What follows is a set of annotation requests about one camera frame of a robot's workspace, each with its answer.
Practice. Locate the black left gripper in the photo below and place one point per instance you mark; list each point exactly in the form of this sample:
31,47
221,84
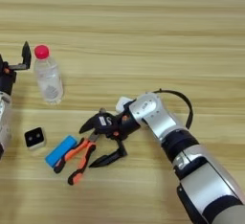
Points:
6,81

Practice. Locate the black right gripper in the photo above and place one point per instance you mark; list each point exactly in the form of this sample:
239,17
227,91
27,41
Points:
127,124

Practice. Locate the orange black pliers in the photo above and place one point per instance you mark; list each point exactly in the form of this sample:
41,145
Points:
83,152

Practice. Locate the clear bottle with red cap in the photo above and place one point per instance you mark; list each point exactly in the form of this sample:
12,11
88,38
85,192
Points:
48,74

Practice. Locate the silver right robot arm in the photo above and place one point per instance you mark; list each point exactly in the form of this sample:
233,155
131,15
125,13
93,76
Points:
197,170

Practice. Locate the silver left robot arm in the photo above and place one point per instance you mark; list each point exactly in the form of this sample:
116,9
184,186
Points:
4,122

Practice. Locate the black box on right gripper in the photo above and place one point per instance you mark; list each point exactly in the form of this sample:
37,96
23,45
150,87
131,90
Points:
106,122

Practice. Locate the blue rectangular block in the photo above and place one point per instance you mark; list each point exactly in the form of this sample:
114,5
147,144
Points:
60,149

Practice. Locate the small black white cube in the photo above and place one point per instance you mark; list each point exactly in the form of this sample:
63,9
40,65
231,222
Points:
34,137

